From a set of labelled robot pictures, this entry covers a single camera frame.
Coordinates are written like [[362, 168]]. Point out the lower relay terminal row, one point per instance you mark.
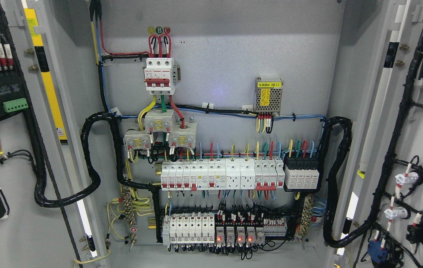
[[225, 228]]

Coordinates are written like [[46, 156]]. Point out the black surge protector module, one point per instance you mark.
[[301, 174]]

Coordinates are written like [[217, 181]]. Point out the white socket breaker row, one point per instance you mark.
[[223, 174]]

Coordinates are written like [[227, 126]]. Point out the grey current transformer cluster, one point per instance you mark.
[[156, 124]]

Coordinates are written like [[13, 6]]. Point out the main three pole breaker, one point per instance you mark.
[[159, 76]]

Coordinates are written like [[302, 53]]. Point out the metal mesh power supply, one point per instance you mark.
[[268, 95]]

